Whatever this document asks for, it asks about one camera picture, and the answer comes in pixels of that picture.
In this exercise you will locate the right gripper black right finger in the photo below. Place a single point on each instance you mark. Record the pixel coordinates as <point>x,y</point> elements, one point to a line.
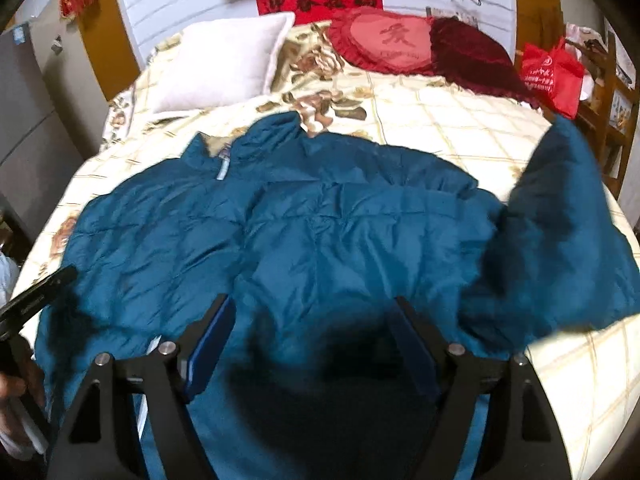
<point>521,438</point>

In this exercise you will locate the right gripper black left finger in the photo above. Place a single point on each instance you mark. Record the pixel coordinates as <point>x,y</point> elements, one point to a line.
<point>100,436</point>

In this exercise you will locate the teal quilted down jacket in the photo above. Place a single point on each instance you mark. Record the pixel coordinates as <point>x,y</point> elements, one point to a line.
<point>315,239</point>

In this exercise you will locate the person's left hand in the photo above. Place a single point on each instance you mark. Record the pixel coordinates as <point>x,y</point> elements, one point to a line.
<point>14,439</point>

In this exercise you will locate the cream floral plaid bedspread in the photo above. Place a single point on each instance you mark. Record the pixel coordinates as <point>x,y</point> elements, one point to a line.
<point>590,375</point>

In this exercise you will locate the grey refrigerator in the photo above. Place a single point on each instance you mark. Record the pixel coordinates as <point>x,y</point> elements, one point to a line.
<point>52,116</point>

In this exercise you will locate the white square pillow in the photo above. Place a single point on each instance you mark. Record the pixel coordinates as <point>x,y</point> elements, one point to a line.
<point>218,62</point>

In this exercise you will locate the red shopping bag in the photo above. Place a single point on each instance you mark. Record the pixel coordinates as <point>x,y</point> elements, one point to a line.
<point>555,77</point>

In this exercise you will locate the dark red velvet cushion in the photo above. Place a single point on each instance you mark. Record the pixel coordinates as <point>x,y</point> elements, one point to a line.
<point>474,61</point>

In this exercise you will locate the red heart-shaped cushion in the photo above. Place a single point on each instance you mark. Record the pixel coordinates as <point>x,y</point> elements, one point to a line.
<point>383,42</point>

